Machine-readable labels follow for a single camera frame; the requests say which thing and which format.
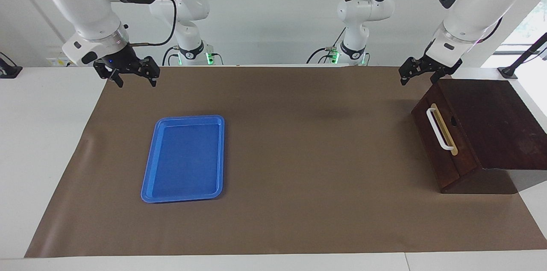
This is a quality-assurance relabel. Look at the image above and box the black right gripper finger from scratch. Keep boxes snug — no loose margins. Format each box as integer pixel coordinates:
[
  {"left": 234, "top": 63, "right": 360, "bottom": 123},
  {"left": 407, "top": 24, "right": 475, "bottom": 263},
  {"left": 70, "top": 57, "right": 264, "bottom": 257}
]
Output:
[
  {"left": 143, "top": 56, "right": 161, "bottom": 88},
  {"left": 107, "top": 68, "right": 125, "bottom": 88}
]

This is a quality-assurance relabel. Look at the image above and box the wooden drawer with white handle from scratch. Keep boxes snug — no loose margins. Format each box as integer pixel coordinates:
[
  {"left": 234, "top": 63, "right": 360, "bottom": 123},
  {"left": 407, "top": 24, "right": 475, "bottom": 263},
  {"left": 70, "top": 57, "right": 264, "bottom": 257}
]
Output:
[{"left": 412, "top": 84, "right": 480, "bottom": 180}]

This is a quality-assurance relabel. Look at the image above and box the dark wooden drawer cabinet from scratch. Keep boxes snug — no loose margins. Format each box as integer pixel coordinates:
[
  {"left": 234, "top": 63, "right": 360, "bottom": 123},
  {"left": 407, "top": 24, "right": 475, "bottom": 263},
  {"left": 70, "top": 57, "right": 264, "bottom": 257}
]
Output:
[{"left": 411, "top": 78, "right": 547, "bottom": 194}]

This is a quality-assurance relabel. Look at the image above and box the blue plastic tray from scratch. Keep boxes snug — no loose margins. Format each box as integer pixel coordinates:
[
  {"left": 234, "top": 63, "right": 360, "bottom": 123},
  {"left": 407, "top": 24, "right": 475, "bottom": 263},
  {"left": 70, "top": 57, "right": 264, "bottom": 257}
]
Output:
[{"left": 141, "top": 115, "right": 226, "bottom": 203}]

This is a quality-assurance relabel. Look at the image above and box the black table clamp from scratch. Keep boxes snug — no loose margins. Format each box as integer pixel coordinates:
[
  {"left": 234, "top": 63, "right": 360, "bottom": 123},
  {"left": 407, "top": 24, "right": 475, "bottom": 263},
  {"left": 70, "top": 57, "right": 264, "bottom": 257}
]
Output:
[{"left": 0, "top": 52, "right": 23, "bottom": 79}]

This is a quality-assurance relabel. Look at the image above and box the brown table mat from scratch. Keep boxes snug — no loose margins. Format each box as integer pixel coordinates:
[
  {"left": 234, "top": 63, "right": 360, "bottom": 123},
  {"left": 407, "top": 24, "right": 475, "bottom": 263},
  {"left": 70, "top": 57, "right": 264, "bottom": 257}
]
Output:
[{"left": 24, "top": 65, "right": 547, "bottom": 259}]

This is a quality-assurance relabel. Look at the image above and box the black base cable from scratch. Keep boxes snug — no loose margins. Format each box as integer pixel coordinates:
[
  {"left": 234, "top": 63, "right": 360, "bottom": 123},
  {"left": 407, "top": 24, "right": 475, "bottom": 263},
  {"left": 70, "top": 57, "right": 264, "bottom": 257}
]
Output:
[
  {"left": 162, "top": 45, "right": 181, "bottom": 66},
  {"left": 306, "top": 27, "right": 347, "bottom": 65}
]

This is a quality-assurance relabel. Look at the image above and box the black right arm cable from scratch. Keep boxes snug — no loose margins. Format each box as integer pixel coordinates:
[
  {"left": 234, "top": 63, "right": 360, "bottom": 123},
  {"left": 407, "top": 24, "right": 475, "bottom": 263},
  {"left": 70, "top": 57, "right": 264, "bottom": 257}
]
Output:
[{"left": 128, "top": 0, "right": 178, "bottom": 47}]

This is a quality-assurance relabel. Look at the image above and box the white wall socket box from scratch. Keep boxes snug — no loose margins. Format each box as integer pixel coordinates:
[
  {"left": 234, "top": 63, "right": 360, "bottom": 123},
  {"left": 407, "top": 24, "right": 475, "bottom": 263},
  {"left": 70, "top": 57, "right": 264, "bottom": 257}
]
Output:
[{"left": 46, "top": 47, "right": 79, "bottom": 68}]

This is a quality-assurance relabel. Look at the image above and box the black camera stand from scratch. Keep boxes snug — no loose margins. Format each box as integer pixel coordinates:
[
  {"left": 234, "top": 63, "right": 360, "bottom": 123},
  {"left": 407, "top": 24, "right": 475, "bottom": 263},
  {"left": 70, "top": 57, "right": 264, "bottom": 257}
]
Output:
[{"left": 498, "top": 32, "right": 547, "bottom": 80}]

